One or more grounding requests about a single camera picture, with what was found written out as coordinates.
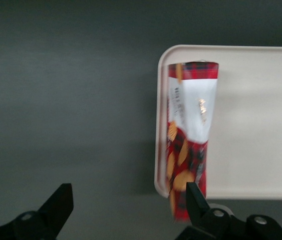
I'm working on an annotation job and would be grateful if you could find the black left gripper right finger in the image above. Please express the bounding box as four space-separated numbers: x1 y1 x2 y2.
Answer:
175 181 282 240

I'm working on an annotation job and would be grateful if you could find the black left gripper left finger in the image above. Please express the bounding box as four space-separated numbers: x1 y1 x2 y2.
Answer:
0 182 75 240

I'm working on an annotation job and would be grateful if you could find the cream plastic tray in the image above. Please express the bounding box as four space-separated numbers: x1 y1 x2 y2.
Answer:
153 44 282 201

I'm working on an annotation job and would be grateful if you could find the red cookie box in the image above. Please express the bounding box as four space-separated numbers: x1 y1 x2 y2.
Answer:
165 59 220 224

